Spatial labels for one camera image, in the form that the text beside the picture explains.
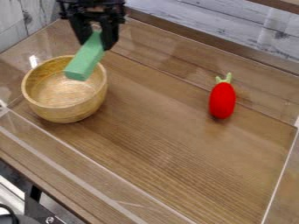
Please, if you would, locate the brown wooden bowl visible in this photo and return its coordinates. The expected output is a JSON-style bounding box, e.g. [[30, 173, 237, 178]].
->
[[21, 55, 108, 123]]

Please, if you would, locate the clear acrylic tray wall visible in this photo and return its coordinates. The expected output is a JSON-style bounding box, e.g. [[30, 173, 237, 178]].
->
[[0, 105, 196, 224]]

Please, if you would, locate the black table leg bracket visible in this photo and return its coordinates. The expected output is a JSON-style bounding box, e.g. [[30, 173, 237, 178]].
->
[[24, 185, 65, 224]]

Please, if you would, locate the black cable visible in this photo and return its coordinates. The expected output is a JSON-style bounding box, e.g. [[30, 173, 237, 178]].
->
[[0, 203, 20, 224]]

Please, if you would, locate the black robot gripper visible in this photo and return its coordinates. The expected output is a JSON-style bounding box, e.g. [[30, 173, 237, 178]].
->
[[57, 0, 126, 51]]

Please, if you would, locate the red plush radish toy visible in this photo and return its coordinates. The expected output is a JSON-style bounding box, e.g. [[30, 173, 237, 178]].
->
[[209, 73, 236, 119]]

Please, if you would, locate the green rectangular block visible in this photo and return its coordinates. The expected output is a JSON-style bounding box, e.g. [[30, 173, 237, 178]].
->
[[62, 31, 104, 81]]

